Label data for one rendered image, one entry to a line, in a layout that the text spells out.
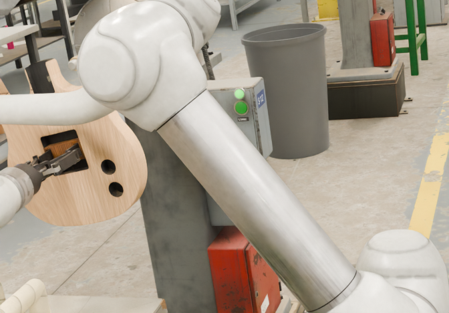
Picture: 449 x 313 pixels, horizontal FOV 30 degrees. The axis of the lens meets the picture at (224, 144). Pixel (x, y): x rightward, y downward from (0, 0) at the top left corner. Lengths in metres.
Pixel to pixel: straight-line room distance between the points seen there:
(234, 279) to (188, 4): 1.22
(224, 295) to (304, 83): 2.52
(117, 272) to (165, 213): 1.45
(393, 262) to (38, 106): 0.69
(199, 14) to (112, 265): 2.68
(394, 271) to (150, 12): 0.59
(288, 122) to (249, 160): 3.61
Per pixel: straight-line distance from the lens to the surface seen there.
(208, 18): 1.37
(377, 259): 1.45
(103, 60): 1.19
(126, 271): 3.85
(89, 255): 4.09
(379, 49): 5.57
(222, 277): 2.43
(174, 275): 2.51
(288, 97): 4.81
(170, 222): 2.44
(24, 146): 2.05
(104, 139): 1.94
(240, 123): 2.06
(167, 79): 1.21
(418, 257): 1.45
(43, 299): 1.36
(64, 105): 1.53
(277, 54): 4.74
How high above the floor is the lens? 1.60
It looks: 17 degrees down
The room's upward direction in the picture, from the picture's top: 9 degrees counter-clockwise
